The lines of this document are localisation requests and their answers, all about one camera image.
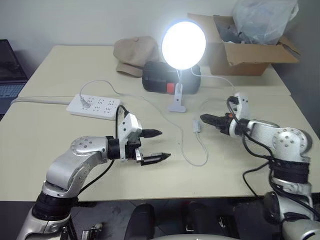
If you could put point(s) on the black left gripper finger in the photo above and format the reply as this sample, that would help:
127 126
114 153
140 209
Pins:
155 158
152 133

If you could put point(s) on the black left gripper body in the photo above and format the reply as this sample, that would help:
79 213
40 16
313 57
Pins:
132 150

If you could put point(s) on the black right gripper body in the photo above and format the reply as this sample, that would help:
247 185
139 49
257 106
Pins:
225 125

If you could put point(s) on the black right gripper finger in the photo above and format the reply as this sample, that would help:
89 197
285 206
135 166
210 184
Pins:
215 125
212 118

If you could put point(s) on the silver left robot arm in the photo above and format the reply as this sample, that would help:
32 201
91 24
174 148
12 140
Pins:
75 160

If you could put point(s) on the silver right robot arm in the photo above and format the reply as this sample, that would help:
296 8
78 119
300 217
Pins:
287 140

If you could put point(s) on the white round desk lamp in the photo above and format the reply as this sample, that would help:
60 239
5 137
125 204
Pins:
183 45

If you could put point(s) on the black case with red latch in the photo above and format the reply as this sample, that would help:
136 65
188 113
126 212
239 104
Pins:
160 80

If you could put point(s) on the white power strip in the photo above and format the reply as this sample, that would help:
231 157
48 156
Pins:
100 106

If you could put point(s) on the dark rounded shape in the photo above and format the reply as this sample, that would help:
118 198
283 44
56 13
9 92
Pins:
200 217
140 222

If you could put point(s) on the brown cardboard box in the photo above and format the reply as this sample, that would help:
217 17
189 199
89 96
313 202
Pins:
245 60

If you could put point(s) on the beige flat cap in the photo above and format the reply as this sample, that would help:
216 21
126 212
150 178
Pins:
135 53

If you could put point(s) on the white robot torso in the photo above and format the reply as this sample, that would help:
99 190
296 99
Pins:
190 237

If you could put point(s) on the clear plastic bag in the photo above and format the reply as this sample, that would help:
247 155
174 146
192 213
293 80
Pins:
262 20

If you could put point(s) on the dark laptop computer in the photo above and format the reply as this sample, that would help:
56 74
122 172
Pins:
10 72

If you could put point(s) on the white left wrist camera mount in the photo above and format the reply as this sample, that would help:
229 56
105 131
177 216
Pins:
130 123

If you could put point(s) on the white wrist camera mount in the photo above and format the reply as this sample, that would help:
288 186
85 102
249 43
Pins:
130 123
243 105

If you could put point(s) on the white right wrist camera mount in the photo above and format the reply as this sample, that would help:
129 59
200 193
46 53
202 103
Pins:
243 105

